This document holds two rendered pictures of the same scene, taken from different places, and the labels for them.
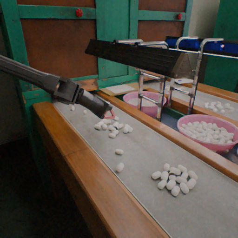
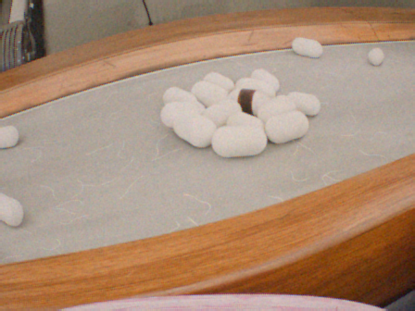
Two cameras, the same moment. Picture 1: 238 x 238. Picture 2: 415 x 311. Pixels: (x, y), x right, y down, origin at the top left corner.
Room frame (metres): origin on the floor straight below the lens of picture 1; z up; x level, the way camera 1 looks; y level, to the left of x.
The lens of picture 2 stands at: (0.52, -0.62, 0.94)
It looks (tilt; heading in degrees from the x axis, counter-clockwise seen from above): 28 degrees down; 105
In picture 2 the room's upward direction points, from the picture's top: 5 degrees counter-clockwise
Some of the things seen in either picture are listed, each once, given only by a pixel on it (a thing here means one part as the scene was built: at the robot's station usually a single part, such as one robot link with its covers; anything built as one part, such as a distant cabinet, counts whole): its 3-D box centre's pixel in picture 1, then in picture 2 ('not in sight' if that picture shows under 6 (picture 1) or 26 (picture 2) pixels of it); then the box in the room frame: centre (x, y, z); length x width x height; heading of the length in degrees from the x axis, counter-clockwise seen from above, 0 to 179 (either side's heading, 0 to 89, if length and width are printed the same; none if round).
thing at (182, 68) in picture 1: (123, 52); not in sight; (0.80, -0.03, 1.08); 0.62 x 0.08 x 0.07; 32
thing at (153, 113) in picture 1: (143, 104); not in sight; (1.09, -0.17, 0.72); 0.27 x 0.27 x 0.10
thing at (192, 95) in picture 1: (192, 79); not in sight; (1.05, -0.43, 0.90); 0.20 x 0.19 x 0.45; 32
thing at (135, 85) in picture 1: (124, 88); not in sight; (1.28, -0.05, 0.77); 0.33 x 0.15 x 0.01; 122
